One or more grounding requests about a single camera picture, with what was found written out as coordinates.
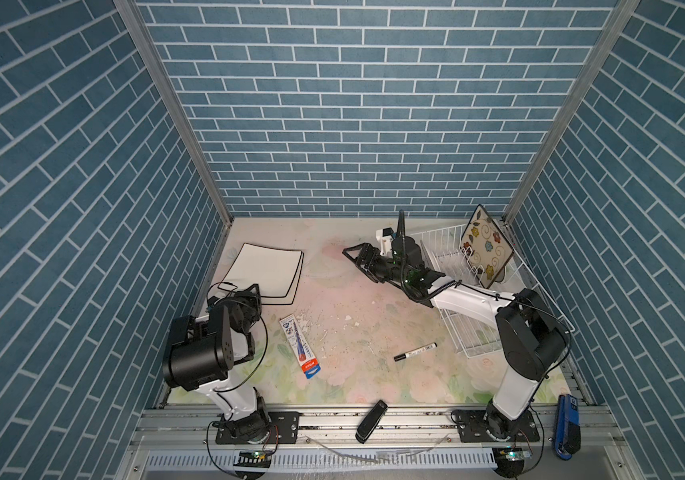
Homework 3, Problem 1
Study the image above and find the white wire dish rack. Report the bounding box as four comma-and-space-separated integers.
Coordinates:
412, 225, 576, 358

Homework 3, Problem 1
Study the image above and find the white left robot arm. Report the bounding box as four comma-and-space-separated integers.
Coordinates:
162, 244, 304, 445

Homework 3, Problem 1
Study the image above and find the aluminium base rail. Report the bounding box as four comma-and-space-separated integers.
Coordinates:
116, 405, 641, 479

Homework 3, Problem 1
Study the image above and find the black marker pen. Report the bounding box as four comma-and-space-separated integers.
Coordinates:
393, 342, 437, 362

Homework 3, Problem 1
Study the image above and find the floral square plate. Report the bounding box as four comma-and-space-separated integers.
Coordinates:
460, 205, 514, 289

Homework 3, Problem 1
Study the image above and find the blue white toothpaste box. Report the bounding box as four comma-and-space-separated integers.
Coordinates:
280, 315, 322, 379

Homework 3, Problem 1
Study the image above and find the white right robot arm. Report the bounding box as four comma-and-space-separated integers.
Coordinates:
342, 243, 570, 441

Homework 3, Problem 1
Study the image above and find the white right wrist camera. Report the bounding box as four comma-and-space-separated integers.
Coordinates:
375, 227, 395, 257

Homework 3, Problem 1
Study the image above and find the blue black handheld tool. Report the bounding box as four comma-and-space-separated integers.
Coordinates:
553, 394, 581, 460

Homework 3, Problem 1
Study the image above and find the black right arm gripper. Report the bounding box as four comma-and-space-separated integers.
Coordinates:
343, 243, 409, 287

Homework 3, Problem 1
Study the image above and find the black stapler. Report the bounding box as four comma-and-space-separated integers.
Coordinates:
354, 400, 388, 444

